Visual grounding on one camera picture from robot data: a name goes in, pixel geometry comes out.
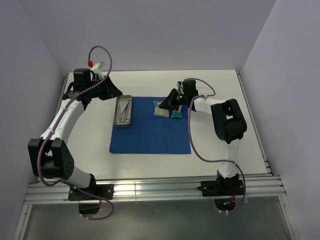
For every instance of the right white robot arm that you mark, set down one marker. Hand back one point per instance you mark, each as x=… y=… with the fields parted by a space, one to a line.
x=229 y=125

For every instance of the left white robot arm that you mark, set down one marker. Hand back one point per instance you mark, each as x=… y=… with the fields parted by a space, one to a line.
x=49 y=154

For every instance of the white teal gauze packet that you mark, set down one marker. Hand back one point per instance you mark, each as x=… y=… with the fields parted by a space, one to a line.
x=177 y=113

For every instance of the aluminium front rail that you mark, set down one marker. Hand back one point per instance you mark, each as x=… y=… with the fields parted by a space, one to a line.
x=165 y=189

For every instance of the metal scissors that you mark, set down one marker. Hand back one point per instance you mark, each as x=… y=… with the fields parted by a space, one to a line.
x=126 y=112

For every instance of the green printed glove packet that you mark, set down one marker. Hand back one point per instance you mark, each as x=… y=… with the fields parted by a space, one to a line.
x=160 y=112

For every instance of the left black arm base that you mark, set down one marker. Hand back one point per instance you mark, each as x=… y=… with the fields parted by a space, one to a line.
x=100 y=192

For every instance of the metal instrument tray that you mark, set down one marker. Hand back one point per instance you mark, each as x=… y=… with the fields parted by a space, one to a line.
x=123 y=100

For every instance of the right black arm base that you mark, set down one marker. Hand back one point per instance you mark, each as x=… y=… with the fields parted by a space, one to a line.
x=224 y=195

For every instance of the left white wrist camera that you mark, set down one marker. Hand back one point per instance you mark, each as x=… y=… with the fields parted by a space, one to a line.
x=97 y=68

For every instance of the blue surgical cloth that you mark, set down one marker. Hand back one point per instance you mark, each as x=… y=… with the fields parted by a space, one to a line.
x=150 y=134

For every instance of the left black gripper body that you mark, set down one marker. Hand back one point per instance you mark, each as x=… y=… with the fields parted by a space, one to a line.
x=107 y=88

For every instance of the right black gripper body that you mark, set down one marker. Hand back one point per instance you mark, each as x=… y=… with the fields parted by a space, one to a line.
x=172 y=98

